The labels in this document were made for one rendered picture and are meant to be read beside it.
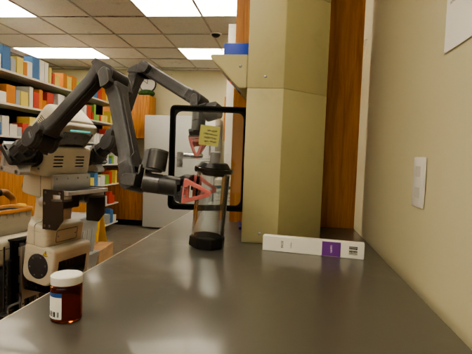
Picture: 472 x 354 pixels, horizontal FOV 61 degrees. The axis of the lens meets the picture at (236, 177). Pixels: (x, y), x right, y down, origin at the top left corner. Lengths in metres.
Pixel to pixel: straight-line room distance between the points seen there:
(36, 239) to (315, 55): 1.29
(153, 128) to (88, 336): 5.88
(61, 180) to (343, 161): 1.14
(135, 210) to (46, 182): 4.97
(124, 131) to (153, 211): 5.25
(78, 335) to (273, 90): 0.86
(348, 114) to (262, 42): 0.51
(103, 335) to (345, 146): 1.19
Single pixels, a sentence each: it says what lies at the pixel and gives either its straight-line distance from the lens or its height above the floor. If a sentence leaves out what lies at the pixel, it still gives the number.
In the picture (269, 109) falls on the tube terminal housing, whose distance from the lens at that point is 1.22.
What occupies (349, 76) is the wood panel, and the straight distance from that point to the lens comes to 1.62.
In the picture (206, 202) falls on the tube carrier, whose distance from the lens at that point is 1.09.
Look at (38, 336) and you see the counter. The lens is 0.67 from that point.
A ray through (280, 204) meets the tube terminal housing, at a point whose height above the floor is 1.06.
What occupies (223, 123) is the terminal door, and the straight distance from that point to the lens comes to 1.53.
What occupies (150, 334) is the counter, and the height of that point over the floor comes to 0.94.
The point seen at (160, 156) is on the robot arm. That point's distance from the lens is 1.16.
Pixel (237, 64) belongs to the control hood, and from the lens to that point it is 1.25.
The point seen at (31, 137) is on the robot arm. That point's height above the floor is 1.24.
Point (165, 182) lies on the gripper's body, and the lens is 1.13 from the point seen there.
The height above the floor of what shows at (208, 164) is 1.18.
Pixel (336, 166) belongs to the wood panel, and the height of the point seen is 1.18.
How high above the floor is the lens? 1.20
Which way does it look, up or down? 3 degrees down
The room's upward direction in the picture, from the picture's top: 2 degrees clockwise
